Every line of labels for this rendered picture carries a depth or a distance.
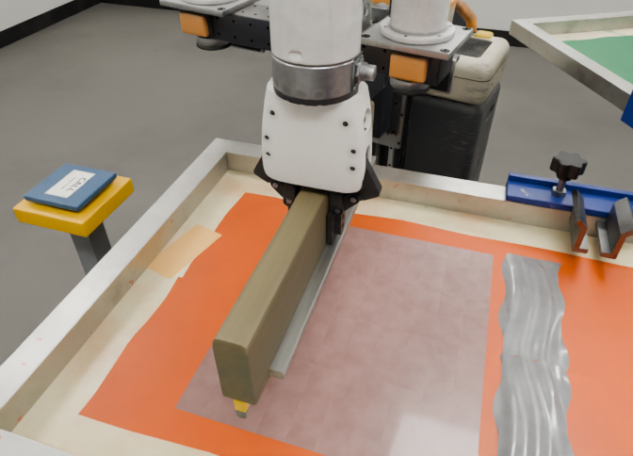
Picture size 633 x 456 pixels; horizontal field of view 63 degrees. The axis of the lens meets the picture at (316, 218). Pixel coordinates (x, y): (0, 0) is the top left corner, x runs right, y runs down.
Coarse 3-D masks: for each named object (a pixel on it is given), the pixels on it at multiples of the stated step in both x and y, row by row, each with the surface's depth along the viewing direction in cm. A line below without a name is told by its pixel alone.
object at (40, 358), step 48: (240, 144) 88; (192, 192) 77; (384, 192) 81; (432, 192) 78; (480, 192) 77; (144, 240) 68; (96, 288) 62; (48, 336) 56; (0, 384) 51; (48, 384) 55; (0, 432) 47
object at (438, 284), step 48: (240, 240) 74; (384, 240) 74; (432, 240) 74; (480, 240) 74; (240, 288) 66; (336, 288) 66; (384, 288) 66; (432, 288) 66; (480, 288) 66; (576, 288) 66; (624, 288) 66; (432, 336) 60; (480, 336) 60; (576, 336) 60; (624, 336) 60; (624, 384) 55
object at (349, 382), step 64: (192, 320) 62; (320, 320) 62; (128, 384) 55; (192, 384) 55; (320, 384) 55; (384, 384) 55; (448, 384) 55; (576, 384) 55; (256, 448) 50; (320, 448) 50; (384, 448) 50; (448, 448) 50; (576, 448) 50
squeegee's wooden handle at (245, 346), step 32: (320, 192) 51; (288, 224) 47; (320, 224) 51; (288, 256) 44; (256, 288) 41; (288, 288) 44; (224, 320) 39; (256, 320) 39; (288, 320) 46; (224, 352) 38; (256, 352) 39; (224, 384) 41; (256, 384) 41
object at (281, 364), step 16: (352, 208) 60; (336, 240) 55; (320, 256) 53; (320, 272) 52; (320, 288) 50; (304, 304) 48; (304, 320) 47; (288, 336) 46; (288, 352) 44; (272, 368) 43; (288, 368) 44
